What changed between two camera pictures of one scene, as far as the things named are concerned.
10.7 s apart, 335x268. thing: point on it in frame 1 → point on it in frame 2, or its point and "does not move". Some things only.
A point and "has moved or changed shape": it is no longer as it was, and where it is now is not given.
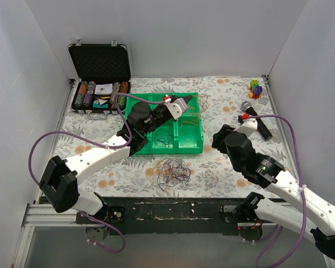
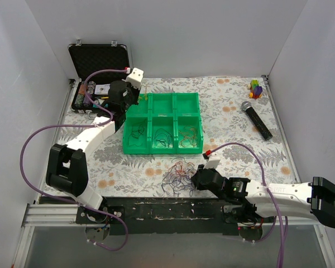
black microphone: (262, 128) does not move
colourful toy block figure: (255, 89) does not move
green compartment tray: (183, 135) does not move
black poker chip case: (101, 72) does not move
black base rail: (144, 215) does not move
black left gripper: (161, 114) → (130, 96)
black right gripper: (218, 135) → (200, 178)
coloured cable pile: (169, 172) has moved or changed shape
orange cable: (202, 103) → (190, 139)
